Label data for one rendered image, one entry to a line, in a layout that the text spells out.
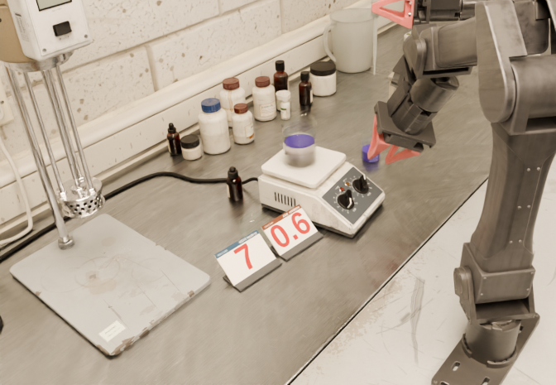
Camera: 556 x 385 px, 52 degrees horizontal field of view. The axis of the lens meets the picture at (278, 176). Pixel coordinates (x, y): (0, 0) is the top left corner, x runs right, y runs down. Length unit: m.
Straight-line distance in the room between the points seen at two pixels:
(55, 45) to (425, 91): 0.52
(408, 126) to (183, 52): 0.63
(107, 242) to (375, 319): 0.49
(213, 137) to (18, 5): 0.63
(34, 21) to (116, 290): 0.44
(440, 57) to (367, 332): 0.39
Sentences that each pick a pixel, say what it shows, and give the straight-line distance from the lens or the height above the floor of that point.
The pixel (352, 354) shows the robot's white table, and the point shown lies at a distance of 0.83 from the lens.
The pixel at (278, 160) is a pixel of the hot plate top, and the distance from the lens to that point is 1.06.
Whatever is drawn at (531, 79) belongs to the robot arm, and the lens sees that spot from 0.61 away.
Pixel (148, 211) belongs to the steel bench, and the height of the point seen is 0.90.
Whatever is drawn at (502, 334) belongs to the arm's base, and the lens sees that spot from 0.79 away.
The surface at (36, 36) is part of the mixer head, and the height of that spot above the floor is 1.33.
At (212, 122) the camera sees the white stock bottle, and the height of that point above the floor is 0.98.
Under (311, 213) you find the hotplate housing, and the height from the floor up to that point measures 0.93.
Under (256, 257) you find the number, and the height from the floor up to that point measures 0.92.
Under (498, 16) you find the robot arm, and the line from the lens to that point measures 0.63.
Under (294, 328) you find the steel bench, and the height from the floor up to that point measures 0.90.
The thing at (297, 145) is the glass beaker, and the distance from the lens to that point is 1.00.
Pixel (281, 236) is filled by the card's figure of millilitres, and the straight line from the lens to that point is 0.98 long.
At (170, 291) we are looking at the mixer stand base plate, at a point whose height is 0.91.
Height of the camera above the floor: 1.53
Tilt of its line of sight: 32 degrees down
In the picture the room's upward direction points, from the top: 4 degrees counter-clockwise
